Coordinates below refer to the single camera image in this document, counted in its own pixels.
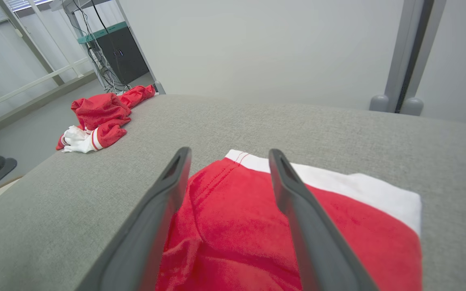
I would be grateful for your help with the white window frame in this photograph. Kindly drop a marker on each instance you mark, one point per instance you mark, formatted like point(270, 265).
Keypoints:
point(34, 52)

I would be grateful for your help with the red jersey number 23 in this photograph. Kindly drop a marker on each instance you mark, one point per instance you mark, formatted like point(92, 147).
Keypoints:
point(99, 111)

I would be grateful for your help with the grey wall post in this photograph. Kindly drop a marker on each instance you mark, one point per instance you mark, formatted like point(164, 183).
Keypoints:
point(399, 60)

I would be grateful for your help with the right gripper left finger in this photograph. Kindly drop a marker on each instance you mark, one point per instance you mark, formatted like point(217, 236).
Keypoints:
point(144, 234)

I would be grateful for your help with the red shorts white waistband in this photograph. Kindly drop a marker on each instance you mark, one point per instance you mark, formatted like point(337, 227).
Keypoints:
point(237, 226)

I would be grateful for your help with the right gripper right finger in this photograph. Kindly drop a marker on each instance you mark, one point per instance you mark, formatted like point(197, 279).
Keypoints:
point(318, 242)

